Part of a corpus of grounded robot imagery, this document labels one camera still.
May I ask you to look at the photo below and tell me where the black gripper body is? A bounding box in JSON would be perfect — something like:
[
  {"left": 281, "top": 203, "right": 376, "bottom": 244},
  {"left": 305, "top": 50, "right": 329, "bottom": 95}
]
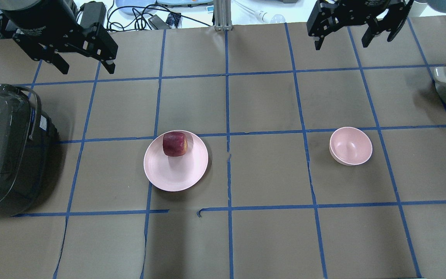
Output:
[
  {"left": 12, "top": 2, "right": 118, "bottom": 61},
  {"left": 307, "top": 0, "right": 414, "bottom": 39}
]

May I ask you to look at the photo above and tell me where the red apple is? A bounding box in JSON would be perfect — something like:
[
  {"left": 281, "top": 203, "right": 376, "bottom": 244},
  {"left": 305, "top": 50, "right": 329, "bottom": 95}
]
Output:
[{"left": 162, "top": 132, "right": 188, "bottom": 157}]

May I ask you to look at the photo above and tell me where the pink bowl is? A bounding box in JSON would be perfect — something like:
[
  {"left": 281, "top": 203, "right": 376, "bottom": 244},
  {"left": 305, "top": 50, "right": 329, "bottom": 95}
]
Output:
[{"left": 328, "top": 127, "right": 373, "bottom": 166}]

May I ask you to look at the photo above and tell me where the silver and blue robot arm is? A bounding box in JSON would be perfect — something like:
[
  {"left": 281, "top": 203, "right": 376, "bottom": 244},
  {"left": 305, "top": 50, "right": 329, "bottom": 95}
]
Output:
[
  {"left": 306, "top": 0, "right": 414, "bottom": 51},
  {"left": 0, "top": 0, "right": 118, "bottom": 74}
]

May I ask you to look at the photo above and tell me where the light blue plate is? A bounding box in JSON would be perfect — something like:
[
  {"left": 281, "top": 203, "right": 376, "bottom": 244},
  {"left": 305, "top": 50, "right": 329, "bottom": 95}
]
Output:
[{"left": 115, "top": 0, "right": 156, "bottom": 16}]

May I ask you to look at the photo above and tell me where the pink plate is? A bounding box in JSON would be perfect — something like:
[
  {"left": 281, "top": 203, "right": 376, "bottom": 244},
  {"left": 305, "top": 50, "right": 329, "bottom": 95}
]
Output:
[{"left": 143, "top": 129, "right": 209, "bottom": 192}]

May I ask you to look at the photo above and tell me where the white light bulb tool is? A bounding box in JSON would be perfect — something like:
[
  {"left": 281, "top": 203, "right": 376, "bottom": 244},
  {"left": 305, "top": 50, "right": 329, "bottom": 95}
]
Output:
[{"left": 231, "top": 0, "right": 286, "bottom": 24}]

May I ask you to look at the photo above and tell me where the black power adapter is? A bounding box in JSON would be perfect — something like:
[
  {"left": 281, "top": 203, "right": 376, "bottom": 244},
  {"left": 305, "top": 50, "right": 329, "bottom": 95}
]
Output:
[{"left": 148, "top": 15, "right": 171, "bottom": 30}]

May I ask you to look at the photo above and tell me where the dark grey rice cooker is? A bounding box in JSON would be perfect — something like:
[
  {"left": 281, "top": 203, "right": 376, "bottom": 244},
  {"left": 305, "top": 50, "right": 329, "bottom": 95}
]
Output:
[{"left": 0, "top": 84, "right": 57, "bottom": 218}]

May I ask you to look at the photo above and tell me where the black cable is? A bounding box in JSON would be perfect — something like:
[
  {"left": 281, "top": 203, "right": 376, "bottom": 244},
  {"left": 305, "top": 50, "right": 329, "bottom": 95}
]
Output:
[{"left": 106, "top": 3, "right": 213, "bottom": 31}]

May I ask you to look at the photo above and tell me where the aluminium frame post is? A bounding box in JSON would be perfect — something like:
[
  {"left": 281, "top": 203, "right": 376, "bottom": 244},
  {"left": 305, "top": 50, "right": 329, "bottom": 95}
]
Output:
[{"left": 213, "top": 0, "right": 233, "bottom": 31}]

